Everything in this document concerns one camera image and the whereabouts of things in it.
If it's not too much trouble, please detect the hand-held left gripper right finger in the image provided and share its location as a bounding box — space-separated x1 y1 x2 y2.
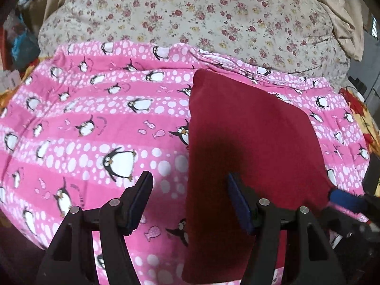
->
227 173 346 285

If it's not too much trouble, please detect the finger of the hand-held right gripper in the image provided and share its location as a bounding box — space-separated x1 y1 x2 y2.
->
327 188 370 212
322 206 371 236

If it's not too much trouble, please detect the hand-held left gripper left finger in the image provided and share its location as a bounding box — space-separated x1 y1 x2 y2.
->
35 171 154 285

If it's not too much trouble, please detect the dark red small cloth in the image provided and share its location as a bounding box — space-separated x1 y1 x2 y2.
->
181 69 334 284

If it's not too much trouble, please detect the pink penguin print blanket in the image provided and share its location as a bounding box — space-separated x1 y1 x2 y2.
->
0 40 371 285

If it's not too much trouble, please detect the grey cabinet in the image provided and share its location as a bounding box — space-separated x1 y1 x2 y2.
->
347 15 380 101

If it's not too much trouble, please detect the white printed box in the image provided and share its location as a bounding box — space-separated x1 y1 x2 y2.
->
0 70 23 91

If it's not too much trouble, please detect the floral print quilt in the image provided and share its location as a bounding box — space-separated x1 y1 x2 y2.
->
38 0 352 86

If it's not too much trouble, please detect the blue plastic bag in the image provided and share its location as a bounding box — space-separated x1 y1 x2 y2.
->
12 30 39 63

